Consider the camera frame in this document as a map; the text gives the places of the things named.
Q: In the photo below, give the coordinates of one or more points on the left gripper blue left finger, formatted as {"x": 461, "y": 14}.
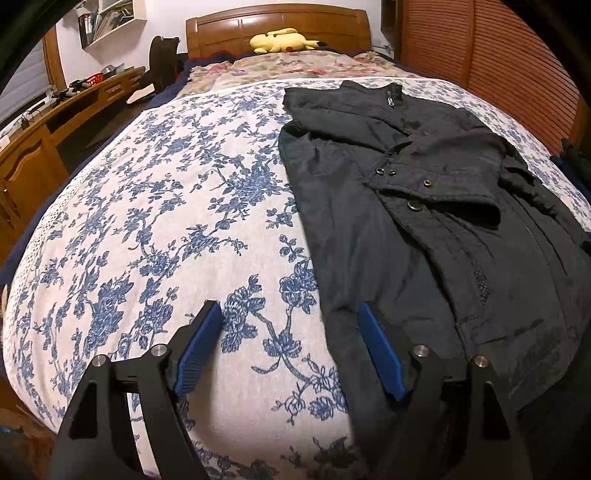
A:
{"x": 192, "y": 345}

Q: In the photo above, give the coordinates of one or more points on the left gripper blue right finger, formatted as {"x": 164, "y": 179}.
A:
{"x": 386, "y": 361}

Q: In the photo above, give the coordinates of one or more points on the black jacket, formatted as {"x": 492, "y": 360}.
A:
{"x": 419, "y": 207}

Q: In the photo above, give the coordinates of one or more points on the blue floral white bedspread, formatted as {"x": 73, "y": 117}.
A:
{"x": 189, "y": 202}

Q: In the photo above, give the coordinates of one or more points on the long wooden desk cabinet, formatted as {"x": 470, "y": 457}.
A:
{"x": 31, "y": 167}

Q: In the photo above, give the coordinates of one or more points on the red floral beige quilt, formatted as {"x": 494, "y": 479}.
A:
{"x": 300, "y": 64}

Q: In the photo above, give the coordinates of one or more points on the dark wooden chair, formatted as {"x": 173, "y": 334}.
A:
{"x": 164, "y": 66}

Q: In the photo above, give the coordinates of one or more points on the red basket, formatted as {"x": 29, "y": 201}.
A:
{"x": 95, "y": 79}

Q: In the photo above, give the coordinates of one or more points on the wooden louvered wardrobe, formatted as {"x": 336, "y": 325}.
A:
{"x": 485, "y": 48}

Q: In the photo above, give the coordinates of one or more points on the wooden headboard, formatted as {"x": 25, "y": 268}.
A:
{"x": 345, "y": 30}

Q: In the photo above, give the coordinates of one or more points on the yellow plush toy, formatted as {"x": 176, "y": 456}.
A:
{"x": 285, "y": 40}

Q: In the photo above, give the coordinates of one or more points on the grey window blind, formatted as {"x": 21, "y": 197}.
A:
{"x": 28, "y": 83}

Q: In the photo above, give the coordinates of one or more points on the white wall bookshelf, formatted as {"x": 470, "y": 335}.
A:
{"x": 98, "y": 19}

